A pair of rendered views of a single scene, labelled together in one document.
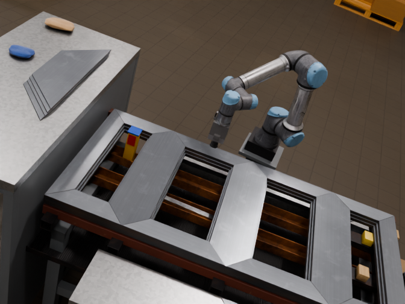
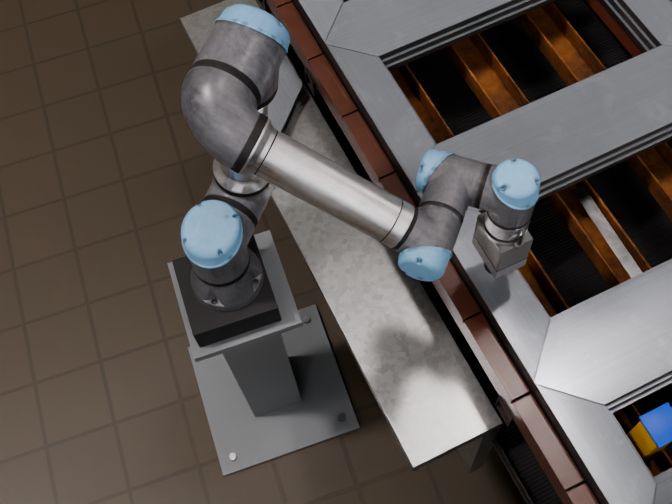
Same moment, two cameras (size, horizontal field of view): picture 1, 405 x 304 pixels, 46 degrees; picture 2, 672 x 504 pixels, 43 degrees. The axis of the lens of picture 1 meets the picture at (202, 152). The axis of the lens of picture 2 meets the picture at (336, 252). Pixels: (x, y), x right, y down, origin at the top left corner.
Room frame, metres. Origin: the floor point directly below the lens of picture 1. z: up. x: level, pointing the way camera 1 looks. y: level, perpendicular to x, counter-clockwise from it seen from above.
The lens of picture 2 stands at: (2.51, 0.47, 2.35)
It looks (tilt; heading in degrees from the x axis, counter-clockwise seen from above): 63 degrees down; 249
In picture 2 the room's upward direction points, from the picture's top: 7 degrees counter-clockwise
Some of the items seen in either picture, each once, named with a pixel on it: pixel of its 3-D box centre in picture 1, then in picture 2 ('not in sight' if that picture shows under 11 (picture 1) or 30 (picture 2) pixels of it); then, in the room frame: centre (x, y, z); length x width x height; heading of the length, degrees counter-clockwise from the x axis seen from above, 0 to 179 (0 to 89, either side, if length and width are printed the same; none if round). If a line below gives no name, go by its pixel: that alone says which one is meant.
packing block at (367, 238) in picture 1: (367, 238); not in sight; (1.84, -0.92, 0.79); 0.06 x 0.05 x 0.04; 178
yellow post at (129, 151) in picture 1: (131, 147); (646, 440); (1.90, 0.35, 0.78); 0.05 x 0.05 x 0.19; 88
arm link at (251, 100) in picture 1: (243, 100); (450, 186); (2.08, -0.11, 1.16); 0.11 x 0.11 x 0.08; 42
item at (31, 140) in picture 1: (32, 80); not in sight; (1.80, 0.85, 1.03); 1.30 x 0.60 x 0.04; 178
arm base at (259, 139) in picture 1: (269, 134); (224, 268); (2.45, -0.34, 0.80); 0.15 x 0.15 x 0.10
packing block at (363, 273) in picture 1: (361, 272); not in sight; (1.59, -0.87, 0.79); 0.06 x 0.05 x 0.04; 178
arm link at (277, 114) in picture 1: (276, 119); (216, 239); (2.44, -0.34, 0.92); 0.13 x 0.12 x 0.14; 42
